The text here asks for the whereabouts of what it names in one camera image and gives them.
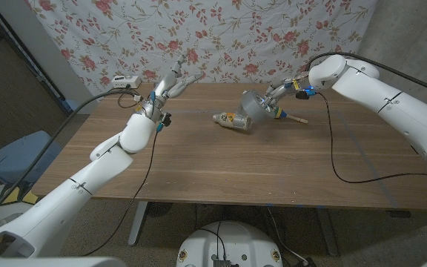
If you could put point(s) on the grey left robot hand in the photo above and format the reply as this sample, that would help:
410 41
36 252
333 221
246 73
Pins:
161 92

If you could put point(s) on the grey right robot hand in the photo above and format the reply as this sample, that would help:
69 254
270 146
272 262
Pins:
284 91

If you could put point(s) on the grey duct tape roll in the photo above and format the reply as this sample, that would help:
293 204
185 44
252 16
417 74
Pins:
252 107

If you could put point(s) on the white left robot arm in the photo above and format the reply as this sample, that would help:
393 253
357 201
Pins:
80 189

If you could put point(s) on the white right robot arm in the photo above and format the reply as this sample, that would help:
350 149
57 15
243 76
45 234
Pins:
391 104

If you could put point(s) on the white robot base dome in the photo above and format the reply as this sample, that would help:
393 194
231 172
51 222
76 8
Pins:
232 244

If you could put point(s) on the colourful striped wooden maraca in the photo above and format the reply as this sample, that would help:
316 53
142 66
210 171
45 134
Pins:
291 117

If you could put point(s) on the white power strip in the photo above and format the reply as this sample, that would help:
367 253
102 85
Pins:
125 82

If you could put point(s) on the floral backdrop cloth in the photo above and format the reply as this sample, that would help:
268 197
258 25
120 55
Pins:
217 37

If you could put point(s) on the grey table leg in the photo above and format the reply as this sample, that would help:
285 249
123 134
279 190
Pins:
327 231
138 222

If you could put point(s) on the yellow and black floor object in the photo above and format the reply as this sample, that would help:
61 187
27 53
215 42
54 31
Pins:
17 194

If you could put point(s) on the white robot torso cover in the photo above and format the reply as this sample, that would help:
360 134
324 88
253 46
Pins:
50 262

